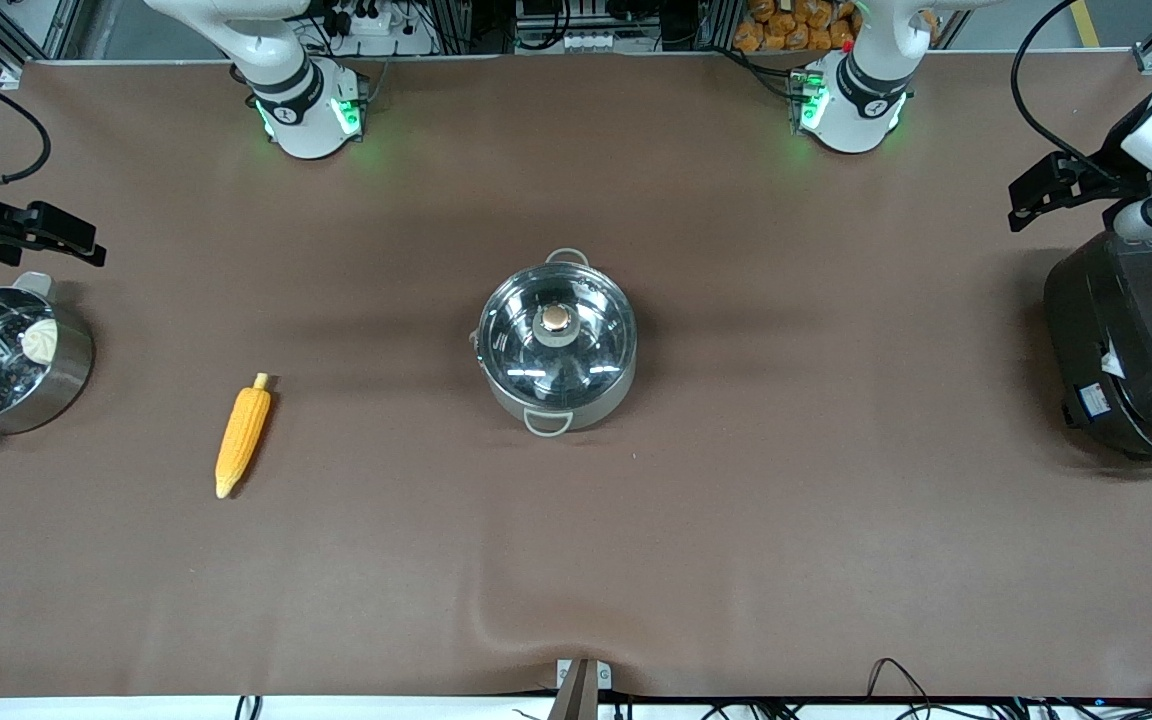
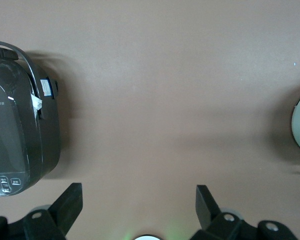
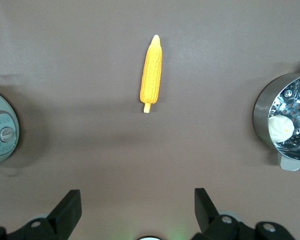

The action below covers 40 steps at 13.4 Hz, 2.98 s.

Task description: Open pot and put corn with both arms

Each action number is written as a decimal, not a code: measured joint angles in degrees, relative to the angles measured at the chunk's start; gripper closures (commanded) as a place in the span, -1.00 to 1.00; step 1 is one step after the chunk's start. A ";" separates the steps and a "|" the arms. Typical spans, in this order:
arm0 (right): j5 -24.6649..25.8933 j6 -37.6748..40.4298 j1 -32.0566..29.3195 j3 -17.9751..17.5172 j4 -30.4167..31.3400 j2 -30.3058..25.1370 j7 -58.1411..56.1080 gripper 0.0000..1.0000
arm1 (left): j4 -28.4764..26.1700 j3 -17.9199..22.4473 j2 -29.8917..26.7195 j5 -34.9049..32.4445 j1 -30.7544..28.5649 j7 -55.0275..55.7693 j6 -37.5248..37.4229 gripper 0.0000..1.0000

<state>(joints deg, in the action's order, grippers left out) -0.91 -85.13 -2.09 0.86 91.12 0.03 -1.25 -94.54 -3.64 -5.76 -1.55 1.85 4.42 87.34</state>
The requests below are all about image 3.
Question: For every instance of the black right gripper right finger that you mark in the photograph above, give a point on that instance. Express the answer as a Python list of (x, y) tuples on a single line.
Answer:
[(210, 220)]

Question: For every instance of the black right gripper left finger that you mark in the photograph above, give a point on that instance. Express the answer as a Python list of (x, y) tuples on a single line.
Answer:
[(62, 217)]

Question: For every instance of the yellow corn cob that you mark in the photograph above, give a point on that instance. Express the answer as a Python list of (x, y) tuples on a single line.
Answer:
[(152, 75)]

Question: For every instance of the stainless steel steamer pot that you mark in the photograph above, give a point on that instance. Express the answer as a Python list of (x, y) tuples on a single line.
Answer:
[(261, 112)]

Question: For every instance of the steel cooking pot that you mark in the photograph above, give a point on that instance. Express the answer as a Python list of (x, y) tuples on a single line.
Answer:
[(0, 107)]

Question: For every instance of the white steamed bun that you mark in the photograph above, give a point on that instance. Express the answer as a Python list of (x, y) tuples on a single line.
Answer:
[(280, 128)]

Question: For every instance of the brown table cloth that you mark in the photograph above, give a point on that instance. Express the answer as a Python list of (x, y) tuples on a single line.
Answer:
[(90, 62)]

